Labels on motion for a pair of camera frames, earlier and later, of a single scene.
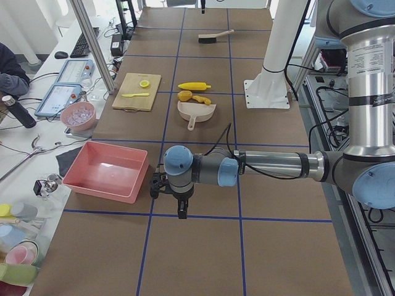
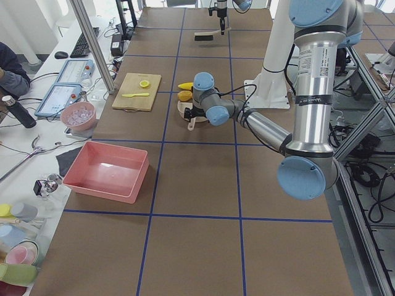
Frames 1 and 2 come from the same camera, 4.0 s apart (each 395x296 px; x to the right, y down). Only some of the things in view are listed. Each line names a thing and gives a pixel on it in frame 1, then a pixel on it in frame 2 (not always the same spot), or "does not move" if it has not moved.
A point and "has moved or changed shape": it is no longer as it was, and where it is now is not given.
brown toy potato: x=184 y=95 does not move
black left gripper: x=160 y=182 to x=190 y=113
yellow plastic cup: x=5 y=211 does not move
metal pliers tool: x=36 y=150 does not move
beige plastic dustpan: x=194 y=112 does not move
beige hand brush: x=212 y=38 has moved or changed shape
